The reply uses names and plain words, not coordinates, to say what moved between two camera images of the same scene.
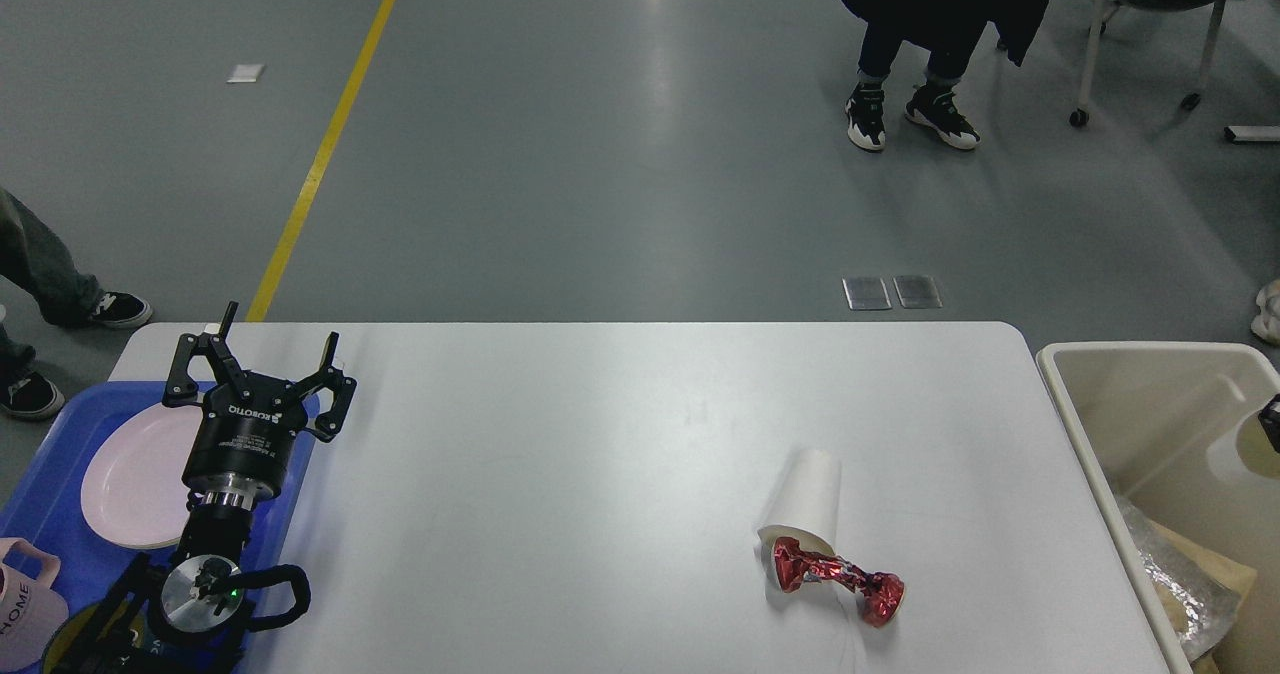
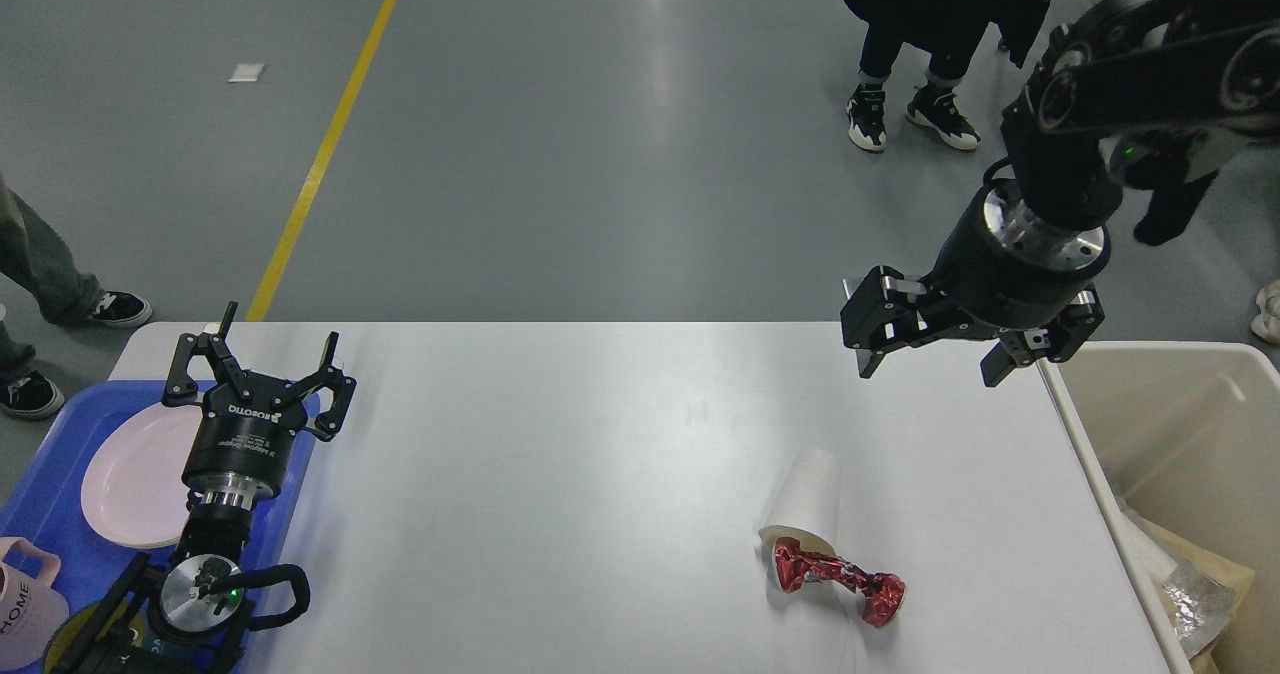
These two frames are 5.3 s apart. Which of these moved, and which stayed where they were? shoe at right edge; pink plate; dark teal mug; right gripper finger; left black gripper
Moved: right gripper finger
Stayed: pink plate; shoe at right edge; dark teal mug; left black gripper
